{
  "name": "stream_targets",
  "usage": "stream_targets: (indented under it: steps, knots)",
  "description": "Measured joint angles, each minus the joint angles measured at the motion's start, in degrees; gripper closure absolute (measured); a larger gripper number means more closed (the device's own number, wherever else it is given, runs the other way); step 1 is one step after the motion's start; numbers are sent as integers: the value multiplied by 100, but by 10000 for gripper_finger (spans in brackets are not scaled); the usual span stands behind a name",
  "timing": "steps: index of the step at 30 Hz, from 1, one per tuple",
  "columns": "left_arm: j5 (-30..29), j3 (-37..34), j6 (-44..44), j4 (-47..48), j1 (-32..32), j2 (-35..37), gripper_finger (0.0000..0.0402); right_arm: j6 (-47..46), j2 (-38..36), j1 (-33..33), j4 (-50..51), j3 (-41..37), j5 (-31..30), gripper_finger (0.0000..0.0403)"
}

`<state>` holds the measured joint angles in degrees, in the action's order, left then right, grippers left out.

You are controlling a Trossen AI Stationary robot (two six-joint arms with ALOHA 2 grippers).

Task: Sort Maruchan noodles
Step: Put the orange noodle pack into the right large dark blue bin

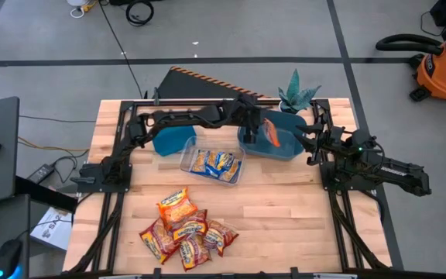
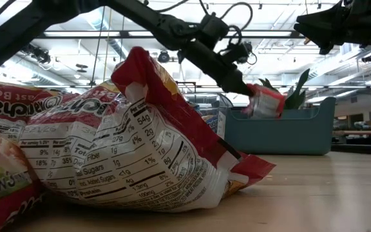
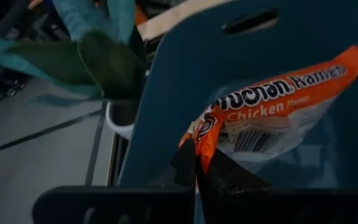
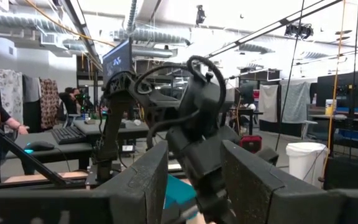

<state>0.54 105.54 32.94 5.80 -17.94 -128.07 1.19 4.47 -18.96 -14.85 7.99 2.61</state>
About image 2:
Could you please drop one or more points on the black horizontal room rail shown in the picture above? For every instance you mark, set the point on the black horizontal room rail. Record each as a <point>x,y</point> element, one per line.
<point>333,86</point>

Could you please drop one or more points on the blue noodle packet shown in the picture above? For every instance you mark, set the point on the blue noodle packet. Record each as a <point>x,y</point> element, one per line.
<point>210,122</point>

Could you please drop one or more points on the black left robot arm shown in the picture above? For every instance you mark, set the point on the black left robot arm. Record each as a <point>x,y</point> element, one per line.
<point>11,35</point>

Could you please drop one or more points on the clear plastic bin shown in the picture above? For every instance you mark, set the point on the clear plastic bin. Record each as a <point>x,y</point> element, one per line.
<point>205,101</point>

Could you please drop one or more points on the blue plastic bin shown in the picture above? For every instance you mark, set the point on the blue plastic bin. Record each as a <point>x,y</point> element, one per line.
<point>279,132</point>

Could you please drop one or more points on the round black ceiling lamp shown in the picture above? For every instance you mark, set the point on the round black ceiling lamp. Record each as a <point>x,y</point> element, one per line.
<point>164,56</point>

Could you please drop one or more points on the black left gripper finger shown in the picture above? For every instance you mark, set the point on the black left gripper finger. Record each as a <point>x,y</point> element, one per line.
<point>232,86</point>
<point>238,77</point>

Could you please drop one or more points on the wooden side bench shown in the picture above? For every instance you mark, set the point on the wooden side bench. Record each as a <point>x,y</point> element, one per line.
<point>362,132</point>

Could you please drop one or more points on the green leafy plant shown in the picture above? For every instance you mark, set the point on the green leafy plant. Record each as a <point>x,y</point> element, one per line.
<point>296,93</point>

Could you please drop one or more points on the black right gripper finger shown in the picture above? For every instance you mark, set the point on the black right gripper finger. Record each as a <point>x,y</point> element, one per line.
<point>325,48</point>
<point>314,27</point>

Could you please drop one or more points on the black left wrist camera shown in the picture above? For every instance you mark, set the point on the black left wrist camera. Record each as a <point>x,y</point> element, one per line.
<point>238,51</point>

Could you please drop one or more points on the black frame light bar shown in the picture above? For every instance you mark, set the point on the black frame light bar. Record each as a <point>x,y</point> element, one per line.
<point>124,34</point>

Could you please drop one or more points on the red Maruchan noodle packet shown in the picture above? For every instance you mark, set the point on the red Maruchan noodle packet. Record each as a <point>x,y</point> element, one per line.
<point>147,154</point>
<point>8,106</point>
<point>264,103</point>
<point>2,180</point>

